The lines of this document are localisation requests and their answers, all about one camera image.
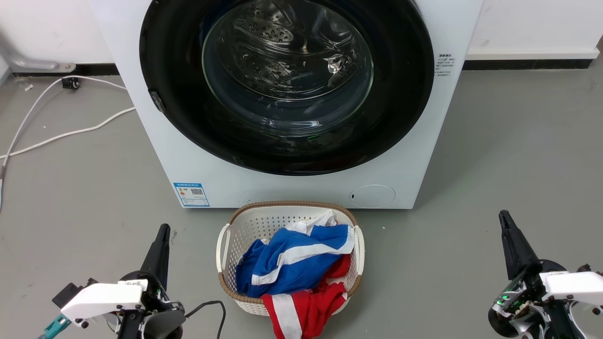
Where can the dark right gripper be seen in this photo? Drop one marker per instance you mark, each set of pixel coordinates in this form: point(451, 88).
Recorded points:
point(518, 306)

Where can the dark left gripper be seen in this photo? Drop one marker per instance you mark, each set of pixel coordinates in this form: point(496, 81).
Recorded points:
point(162, 320)

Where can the black round glass washer door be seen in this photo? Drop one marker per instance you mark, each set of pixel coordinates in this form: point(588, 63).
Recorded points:
point(188, 117)

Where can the white front-load washing machine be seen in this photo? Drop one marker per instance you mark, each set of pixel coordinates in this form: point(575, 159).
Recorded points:
point(264, 188)

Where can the blue energy label sticker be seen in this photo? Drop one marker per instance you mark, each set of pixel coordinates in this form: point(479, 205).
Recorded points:
point(191, 194)

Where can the cream plastic laundry basket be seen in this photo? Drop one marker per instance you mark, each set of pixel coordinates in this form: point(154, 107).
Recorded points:
point(245, 226)

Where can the teal plastic connector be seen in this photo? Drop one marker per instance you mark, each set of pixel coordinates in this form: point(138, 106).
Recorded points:
point(54, 327)

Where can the blue white-striped garment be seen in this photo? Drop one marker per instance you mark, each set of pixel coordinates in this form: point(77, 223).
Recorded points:
point(287, 263)

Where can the round white filter cover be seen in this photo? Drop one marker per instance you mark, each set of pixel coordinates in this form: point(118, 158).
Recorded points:
point(372, 196)

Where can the red white-striped garment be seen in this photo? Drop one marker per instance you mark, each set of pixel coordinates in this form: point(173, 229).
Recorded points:
point(311, 306)

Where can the white cloth garment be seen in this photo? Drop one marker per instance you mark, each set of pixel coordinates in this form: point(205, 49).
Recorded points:
point(313, 222)

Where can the small black floor fitting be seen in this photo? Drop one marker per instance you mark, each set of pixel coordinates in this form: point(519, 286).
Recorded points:
point(70, 83)

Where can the stainless steel washer drum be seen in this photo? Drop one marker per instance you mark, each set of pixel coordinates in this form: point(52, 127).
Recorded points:
point(287, 52)

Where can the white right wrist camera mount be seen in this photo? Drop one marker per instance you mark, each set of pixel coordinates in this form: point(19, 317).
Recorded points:
point(572, 285)

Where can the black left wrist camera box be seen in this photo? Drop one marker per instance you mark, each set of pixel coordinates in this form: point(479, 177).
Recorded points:
point(70, 291)

